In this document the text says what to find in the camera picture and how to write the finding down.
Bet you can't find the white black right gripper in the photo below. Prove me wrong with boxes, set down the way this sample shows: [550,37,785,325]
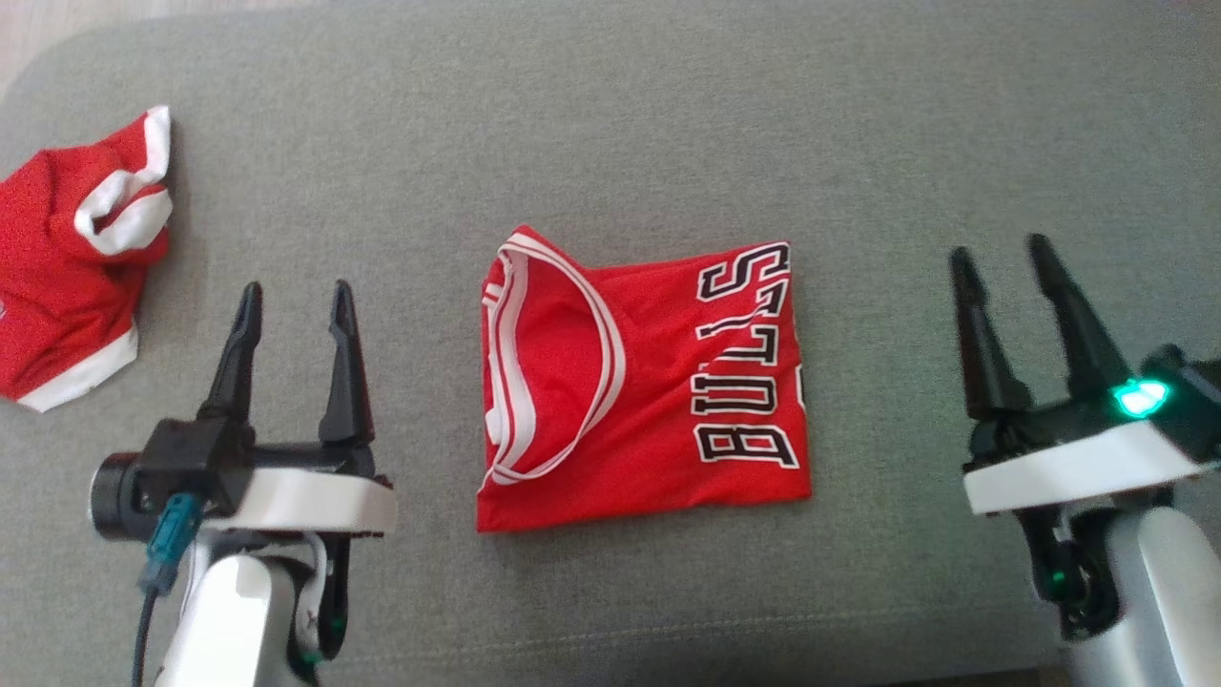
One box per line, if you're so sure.
[949,233,1206,517]

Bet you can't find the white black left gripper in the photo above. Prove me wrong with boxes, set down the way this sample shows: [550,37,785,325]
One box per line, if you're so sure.
[198,279,399,538]

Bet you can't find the red shorts with white trim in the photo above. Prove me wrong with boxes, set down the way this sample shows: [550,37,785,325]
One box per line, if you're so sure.
[0,105,175,414]

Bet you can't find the red Bulls basketball jersey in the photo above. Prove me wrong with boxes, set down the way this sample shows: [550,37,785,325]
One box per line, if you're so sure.
[475,224,814,533]

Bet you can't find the large grey fabric ottoman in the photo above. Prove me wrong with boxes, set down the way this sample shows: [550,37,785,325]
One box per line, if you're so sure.
[0,0,1221,687]

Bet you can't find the black cable with teal connector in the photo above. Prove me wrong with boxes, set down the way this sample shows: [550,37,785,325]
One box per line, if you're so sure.
[132,494,204,687]

